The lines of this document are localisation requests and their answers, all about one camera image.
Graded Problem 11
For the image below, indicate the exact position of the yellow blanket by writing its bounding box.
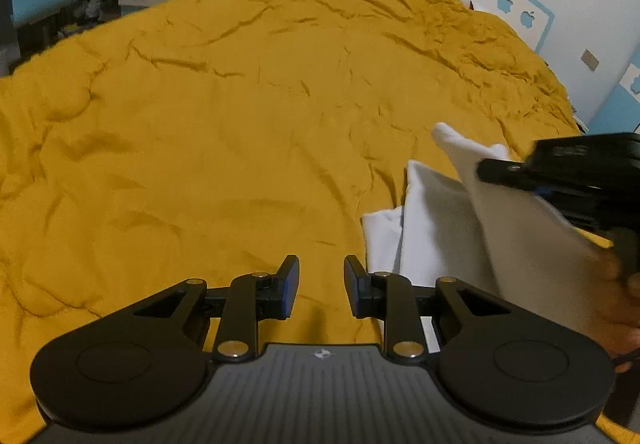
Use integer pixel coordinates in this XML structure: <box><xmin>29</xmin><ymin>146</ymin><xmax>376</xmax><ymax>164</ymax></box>
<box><xmin>0</xmin><ymin>0</ymin><xmax>640</xmax><ymax>444</ymax></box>

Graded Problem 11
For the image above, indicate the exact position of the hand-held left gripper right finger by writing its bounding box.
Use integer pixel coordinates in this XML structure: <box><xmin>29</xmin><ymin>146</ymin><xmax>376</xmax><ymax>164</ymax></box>
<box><xmin>343</xmin><ymin>254</ymin><xmax>511</xmax><ymax>365</ymax></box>

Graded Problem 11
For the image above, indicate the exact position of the person's right hand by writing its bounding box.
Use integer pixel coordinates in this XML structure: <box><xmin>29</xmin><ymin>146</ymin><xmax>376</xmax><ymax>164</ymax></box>
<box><xmin>596</xmin><ymin>248</ymin><xmax>640</xmax><ymax>356</ymax></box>

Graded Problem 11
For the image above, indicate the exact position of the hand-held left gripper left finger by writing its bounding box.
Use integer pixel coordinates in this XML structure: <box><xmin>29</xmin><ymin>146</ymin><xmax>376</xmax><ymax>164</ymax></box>
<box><xmin>132</xmin><ymin>254</ymin><xmax>301</xmax><ymax>364</ymax></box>

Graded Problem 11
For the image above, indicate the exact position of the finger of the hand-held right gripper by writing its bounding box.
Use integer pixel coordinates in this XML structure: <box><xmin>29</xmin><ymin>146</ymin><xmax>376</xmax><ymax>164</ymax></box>
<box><xmin>531</xmin><ymin>187</ymin><xmax>612</xmax><ymax>241</ymax></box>
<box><xmin>476</xmin><ymin>158</ymin><xmax>540</xmax><ymax>191</ymax></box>

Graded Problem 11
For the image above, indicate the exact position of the white printed sweatshirt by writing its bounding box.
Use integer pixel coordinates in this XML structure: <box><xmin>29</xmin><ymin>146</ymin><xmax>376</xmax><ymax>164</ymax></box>
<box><xmin>360</xmin><ymin>122</ymin><xmax>617</xmax><ymax>341</ymax></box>

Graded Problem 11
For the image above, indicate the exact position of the blue and white wardrobe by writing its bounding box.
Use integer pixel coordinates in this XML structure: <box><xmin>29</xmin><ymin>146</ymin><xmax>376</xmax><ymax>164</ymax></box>
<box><xmin>589</xmin><ymin>62</ymin><xmax>640</xmax><ymax>135</ymax></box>

